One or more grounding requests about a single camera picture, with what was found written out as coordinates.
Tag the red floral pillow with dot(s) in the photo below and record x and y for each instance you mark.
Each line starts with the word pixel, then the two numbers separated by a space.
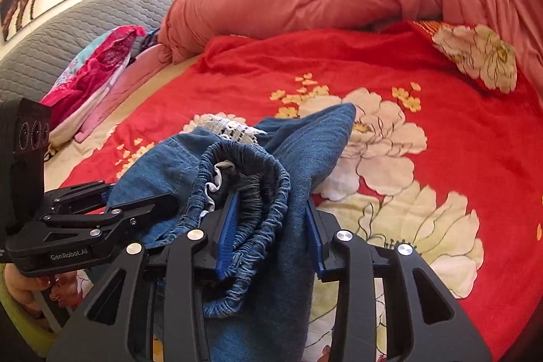
pixel 475 52

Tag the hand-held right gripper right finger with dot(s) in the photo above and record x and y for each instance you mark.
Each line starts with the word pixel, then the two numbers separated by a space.
pixel 317 243

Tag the red floral blanket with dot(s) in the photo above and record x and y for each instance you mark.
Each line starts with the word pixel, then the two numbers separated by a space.
pixel 445 141

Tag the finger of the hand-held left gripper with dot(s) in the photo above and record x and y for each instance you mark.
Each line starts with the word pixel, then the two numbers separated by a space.
pixel 80 196
pixel 127 213

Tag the plain pink pillow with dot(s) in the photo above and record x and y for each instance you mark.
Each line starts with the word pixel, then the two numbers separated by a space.
pixel 131 78

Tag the person's left hand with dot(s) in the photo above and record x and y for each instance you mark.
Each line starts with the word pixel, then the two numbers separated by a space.
pixel 25 290

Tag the grey quilted headboard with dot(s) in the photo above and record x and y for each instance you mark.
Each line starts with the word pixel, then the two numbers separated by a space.
pixel 85 14

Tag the blue denim lace-trimmed garment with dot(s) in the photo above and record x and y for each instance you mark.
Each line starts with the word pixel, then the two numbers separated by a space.
pixel 297 158

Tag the person's left forearm green sleeve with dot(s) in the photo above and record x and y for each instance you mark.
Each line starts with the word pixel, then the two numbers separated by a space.
pixel 21 328

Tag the pink floral clothes pile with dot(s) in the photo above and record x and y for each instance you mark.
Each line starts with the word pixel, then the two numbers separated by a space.
pixel 97 65

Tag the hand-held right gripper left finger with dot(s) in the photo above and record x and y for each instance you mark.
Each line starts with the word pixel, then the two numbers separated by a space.
pixel 225 234

